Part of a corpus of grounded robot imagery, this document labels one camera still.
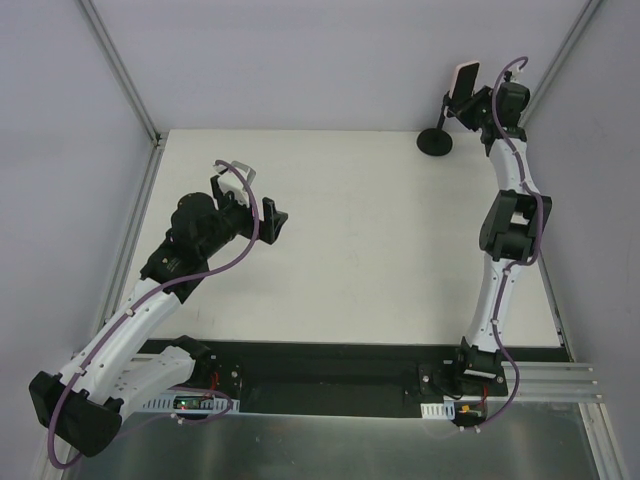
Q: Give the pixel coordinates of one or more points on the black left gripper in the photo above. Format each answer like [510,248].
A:
[267,222]

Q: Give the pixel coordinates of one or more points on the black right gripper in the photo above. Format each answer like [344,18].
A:
[470,105]

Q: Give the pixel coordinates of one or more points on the phone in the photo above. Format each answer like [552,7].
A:
[463,81]

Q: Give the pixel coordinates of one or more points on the black phone stand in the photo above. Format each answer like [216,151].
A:
[436,141]

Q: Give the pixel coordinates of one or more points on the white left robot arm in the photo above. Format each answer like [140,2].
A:
[88,400]

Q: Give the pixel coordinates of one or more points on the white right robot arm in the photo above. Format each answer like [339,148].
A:
[510,236]

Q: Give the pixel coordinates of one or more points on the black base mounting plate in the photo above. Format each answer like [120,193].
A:
[328,379]

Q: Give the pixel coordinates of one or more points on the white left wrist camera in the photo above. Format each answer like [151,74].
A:
[230,182]

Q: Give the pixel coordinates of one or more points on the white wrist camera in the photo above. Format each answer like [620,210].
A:
[230,182]
[512,75]

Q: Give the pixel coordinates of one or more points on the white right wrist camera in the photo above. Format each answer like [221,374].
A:
[512,75]

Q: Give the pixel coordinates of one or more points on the aluminium frame post left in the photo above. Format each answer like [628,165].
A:
[99,31]

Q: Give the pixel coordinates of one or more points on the aluminium frame post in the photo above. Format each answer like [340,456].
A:
[587,14]
[99,31]

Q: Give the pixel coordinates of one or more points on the aluminium frame post right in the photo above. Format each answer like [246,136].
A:
[587,14]

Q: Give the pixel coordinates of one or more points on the white left cable duct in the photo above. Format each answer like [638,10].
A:
[182,403]

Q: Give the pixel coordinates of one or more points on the white cable duct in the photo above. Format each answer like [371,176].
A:
[438,411]
[182,403]

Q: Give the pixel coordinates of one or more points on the aluminium table rail right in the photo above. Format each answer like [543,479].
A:
[583,273]

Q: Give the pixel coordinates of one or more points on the white right cable duct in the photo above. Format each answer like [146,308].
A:
[438,411]

